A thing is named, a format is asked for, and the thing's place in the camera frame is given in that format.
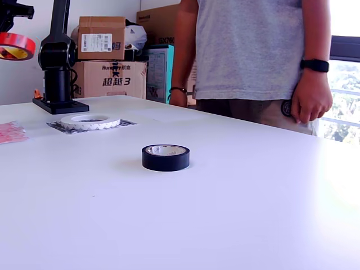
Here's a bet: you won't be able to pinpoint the person's right hand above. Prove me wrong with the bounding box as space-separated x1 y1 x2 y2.
168 92 188 107

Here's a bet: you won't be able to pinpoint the khaki trousers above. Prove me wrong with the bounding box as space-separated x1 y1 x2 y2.
195 97 321 137

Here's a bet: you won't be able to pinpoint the wide white tape roll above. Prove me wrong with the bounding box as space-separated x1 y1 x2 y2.
60 114 121 131

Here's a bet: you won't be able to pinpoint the teal cardboard box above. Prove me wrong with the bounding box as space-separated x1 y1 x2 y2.
146 44 177 104

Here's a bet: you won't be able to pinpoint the red tape roll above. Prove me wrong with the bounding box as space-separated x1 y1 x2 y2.
0 31 37 62

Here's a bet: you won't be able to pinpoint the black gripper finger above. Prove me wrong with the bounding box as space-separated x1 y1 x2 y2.
0 16 15 33

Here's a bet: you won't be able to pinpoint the person's right forearm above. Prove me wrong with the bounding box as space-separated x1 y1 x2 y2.
168 0 199 95

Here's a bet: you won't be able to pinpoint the tall GX760A cardboard box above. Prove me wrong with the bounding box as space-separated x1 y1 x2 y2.
137 2 197 106

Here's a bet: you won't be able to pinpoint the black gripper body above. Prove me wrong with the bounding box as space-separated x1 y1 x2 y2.
0 0 35 21

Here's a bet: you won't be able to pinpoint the black scribbled paper sheet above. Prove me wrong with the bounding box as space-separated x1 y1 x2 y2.
46 118 138 136

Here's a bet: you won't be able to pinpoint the plain white paper sheet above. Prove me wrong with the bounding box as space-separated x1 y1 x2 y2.
126 107 210 124

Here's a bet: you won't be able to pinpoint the grey t-shirt torso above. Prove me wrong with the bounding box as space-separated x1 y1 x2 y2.
193 0 308 101

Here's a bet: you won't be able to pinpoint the dark window frame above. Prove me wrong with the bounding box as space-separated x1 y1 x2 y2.
327 35 360 61

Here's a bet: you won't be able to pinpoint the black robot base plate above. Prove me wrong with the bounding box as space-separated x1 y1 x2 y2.
32 97 90 115

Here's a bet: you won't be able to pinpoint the small black tape roll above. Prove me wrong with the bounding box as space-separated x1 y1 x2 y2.
141 144 191 172

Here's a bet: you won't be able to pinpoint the person's left forearm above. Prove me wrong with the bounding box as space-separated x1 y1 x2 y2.
301 0 332 88

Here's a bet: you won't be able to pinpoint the cardboard box with Chinese print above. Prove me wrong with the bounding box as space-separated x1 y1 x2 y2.
71 60 147 101

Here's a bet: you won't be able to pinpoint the person's left hand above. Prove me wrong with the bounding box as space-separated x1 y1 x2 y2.
291 80 334 125

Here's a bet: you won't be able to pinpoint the red scribbled paper sheet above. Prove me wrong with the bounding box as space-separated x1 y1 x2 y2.
0 120 33 145

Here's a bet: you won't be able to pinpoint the white plastic bag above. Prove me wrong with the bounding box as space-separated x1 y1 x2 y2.
125 19 148 51

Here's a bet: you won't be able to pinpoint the small cardboard box shipping label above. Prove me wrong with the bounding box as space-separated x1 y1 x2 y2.
78 16 127 61

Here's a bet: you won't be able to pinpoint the black smartwatch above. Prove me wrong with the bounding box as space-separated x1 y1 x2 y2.
300 58 330 73

